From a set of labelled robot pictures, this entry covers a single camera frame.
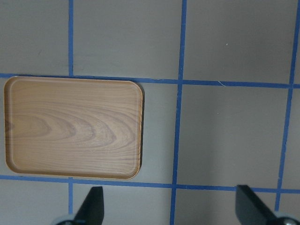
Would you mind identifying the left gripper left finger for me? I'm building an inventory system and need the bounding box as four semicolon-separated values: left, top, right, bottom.
72;187;104;225

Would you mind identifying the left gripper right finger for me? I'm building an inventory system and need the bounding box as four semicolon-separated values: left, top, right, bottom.
235;185;282;225

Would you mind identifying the wooden tray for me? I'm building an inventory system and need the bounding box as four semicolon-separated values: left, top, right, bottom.
3;76;144;180

